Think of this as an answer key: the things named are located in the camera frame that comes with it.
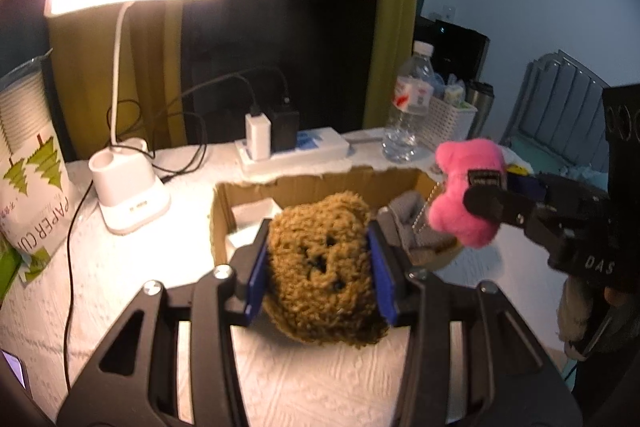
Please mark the black appliance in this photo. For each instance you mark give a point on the black appliance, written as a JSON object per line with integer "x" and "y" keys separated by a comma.
{"x": 460, "y": 52}

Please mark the smartphone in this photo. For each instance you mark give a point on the smartphone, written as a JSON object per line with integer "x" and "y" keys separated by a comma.
{"x": 15, "y": 369}

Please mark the person's right hand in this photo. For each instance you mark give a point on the person's right hand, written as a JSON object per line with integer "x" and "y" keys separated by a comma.
{"x": 620, "y": 296}

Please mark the grey plush toy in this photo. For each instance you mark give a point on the grey plush toy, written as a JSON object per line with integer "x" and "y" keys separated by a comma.
{"x": 405, "y": 209}

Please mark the pink plush toy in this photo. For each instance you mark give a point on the pink plush toy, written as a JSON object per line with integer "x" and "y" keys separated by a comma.
{"x": 460, "y": 207}

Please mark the light blue bedding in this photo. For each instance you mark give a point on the light blue bedding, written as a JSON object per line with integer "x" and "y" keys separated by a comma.
{"x": 575, "y": 167}

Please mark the wide yellow curtain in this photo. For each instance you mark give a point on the wide yellow curtain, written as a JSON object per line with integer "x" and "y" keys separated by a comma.
{"x": 165, "y": 47}

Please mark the dark glass door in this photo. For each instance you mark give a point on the dark glass door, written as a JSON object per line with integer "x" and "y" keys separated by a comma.
{"x": 300, "y": 7}

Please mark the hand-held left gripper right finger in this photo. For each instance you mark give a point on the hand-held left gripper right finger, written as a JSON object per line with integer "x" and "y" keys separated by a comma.
{"x": 382, "y": 282}

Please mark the yellow soft toy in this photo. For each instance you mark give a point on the yellow soft toy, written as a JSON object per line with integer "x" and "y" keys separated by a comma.
{"x": 515, "y": 168}

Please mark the green paper cup pack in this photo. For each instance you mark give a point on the green paper cup pack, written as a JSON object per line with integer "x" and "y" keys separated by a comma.
{"x": 7, "y": 272}

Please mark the black charger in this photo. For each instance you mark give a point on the black charger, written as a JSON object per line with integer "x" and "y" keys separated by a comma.
{"x": 285, "y": 129}

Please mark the white paper cup pack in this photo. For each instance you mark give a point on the white paper cup pack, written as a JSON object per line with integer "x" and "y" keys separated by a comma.
{"x": 30, "y": 157}

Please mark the cardboard box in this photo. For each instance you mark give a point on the cardboard box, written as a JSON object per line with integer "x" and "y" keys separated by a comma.
{"x": 320, "y": 184}

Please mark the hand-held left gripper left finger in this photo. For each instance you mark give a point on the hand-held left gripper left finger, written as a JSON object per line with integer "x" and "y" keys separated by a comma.
{"x": 256, "y": 277}

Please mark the narrow yellow curtain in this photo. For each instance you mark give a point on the narrow yellow curtain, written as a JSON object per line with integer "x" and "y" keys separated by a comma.
{"x": 395, "y": 7}

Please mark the white tissue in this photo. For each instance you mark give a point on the white tissue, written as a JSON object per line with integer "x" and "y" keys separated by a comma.
{"x": 252, "y": 214}

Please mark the white power strip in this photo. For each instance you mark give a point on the white power strip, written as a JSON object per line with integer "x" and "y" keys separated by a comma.
{"x": 320, "y": 144}

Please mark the white charger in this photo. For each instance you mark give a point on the white charger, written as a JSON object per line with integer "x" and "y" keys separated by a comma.
{"x": 257, "y": 137}

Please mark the steel thermos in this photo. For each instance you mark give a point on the steel thermos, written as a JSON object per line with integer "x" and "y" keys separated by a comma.
{"x": 480, "y": 107}

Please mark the brown plush toy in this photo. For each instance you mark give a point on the brown plush toy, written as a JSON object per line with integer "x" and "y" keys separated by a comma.
{"x": 325, "y": 257}

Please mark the clear water bottle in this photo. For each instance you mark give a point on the clear water bottle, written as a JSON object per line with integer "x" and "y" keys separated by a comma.
{"x": 407, "y": 122}

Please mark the white plastic basket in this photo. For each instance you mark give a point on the white plastic basket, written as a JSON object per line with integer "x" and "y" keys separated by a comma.
{"x": 450, "y": 122}

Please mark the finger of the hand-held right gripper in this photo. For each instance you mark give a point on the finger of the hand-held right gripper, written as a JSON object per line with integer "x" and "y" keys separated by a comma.
{"x": 530, "y": 186}
{"x": 495, "y": 204}

